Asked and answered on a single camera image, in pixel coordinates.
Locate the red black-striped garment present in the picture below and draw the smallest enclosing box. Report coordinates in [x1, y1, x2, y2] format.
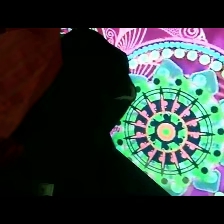
[0, 28, 65, 142]

